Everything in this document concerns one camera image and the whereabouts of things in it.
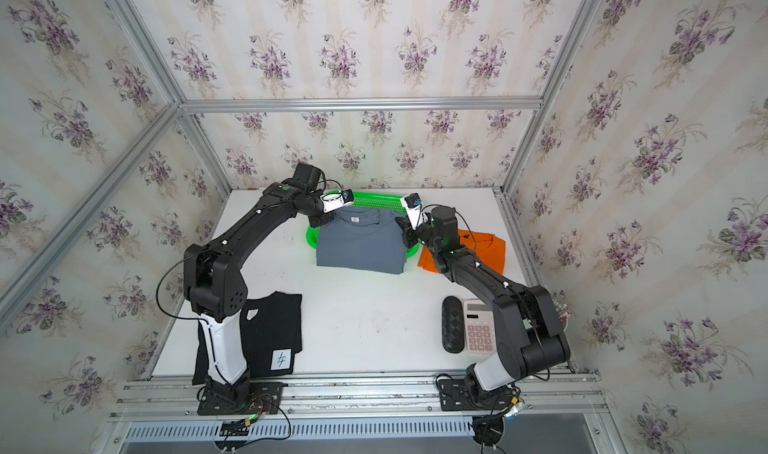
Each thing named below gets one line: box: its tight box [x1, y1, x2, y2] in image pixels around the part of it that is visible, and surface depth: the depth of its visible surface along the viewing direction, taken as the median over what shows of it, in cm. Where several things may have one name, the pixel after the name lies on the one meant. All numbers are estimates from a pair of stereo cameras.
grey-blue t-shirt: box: [316, 206, 406, 275], surface depth 90 cm
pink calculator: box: [464, 300, 497, 354], surface depth 84 cm
